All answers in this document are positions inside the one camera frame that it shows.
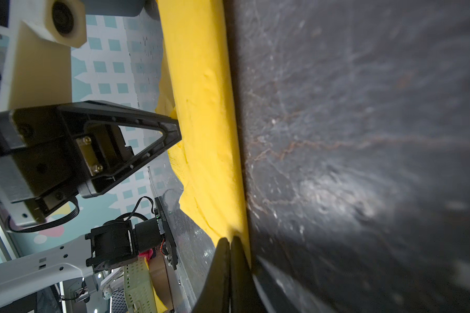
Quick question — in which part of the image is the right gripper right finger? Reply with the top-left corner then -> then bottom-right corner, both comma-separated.
230,236 -> 267,313

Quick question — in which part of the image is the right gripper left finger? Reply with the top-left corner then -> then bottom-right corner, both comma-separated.
192,238 -> 231,313

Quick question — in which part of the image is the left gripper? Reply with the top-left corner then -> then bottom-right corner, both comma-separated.
0,100 -> 181,227

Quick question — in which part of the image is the yellow paper napkin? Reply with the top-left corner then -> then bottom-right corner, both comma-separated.
158,1 -> 251,255

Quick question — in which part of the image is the dark teal plastic tub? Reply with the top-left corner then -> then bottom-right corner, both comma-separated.
82,0 -> 146,17

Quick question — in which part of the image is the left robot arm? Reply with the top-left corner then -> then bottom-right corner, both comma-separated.
0,101 -> 181,309

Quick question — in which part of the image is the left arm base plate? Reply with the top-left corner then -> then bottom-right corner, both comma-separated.
148,167 -> 179,271

